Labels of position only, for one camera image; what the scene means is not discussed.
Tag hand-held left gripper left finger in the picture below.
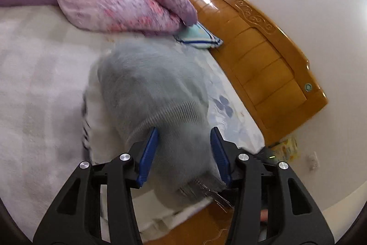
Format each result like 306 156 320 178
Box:
33 127 160 245

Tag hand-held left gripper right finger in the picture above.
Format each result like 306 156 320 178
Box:
210 127 335 245

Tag grey zip hoodie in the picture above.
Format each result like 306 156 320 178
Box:
96 39 234 209

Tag yellow packet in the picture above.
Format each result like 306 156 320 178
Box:
271 135 299 161

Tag dark striped folded garment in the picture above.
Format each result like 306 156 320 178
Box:
81 91 93 155

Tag wooden headboard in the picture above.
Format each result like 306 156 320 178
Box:
186 0 329 146

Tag teal pillow with blue border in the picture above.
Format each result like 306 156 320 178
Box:
174 22 224 50

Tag white wall socket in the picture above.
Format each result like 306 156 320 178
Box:
308 151 320 171

